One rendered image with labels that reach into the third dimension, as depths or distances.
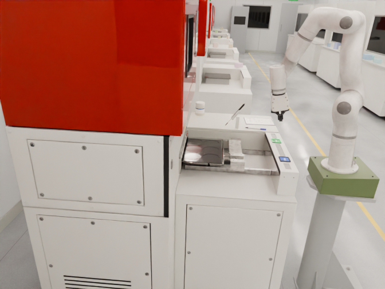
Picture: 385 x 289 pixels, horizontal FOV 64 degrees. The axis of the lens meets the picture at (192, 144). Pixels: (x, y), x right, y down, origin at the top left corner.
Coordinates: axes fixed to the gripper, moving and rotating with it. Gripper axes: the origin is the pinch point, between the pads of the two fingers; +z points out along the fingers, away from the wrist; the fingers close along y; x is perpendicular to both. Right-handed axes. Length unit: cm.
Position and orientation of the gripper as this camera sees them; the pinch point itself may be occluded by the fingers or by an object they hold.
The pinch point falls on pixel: (280, 117)
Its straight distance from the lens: 193.8
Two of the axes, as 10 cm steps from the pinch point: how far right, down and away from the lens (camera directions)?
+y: 9.8, -1.3, -1.4
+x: 0.7, -4.0, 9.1
